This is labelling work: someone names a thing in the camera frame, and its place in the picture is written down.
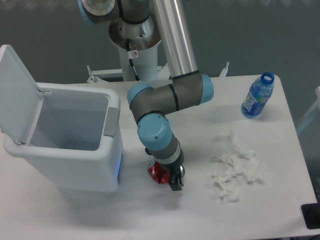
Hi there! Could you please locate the crumpled white tissue paper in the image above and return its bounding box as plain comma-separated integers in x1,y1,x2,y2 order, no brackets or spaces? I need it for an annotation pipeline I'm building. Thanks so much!
211,131,264,204

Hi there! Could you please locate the white frame at right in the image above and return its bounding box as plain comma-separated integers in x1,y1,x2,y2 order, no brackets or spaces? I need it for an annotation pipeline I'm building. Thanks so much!
295,86,320,136

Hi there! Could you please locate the blue plastic drink bottle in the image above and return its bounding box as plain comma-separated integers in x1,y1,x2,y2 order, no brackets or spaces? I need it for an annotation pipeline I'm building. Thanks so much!
241,71,275,119

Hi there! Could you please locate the white trash bin lid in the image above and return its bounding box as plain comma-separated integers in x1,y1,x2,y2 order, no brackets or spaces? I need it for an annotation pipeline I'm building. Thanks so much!
0,44,52,145

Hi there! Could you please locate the black cable on pedestal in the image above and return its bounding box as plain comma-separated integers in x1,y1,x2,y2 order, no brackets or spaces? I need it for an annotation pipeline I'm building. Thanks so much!
126,38,141,81

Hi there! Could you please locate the black device at edge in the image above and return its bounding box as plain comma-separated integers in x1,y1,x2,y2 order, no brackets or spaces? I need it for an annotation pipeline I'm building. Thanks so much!
301,203,320,230

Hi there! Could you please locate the white trash bin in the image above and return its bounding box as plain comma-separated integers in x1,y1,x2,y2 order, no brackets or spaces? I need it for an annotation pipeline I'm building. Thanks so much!
4,83,123,192

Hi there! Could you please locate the crushed red soda can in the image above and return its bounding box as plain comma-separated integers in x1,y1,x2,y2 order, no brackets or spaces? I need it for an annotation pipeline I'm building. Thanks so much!
147,160,172,184

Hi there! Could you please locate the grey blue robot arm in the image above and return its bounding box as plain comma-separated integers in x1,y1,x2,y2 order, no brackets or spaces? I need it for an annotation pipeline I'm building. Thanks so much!
78,0,214,191

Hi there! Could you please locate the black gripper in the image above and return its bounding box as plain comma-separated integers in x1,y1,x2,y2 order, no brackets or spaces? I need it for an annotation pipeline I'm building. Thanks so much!
145,148,185,192

